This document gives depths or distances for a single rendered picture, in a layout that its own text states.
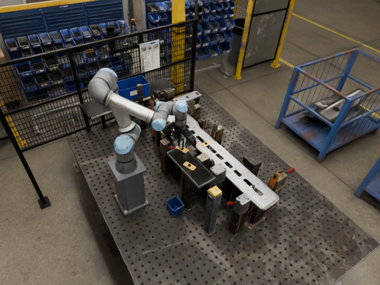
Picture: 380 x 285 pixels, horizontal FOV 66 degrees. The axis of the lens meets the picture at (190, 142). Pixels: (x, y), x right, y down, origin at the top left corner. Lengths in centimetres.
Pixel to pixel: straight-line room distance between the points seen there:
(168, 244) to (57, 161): 210
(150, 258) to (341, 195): 240
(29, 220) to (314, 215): 264
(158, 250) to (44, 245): 136
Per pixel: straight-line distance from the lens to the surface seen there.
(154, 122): 165
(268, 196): 209
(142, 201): 226
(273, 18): 531
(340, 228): 253
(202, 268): 207
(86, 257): 298
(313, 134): 412
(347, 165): 414
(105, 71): 180
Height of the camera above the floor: 259
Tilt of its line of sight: 43 degrees down
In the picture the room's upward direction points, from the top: 4 degrees clockwise
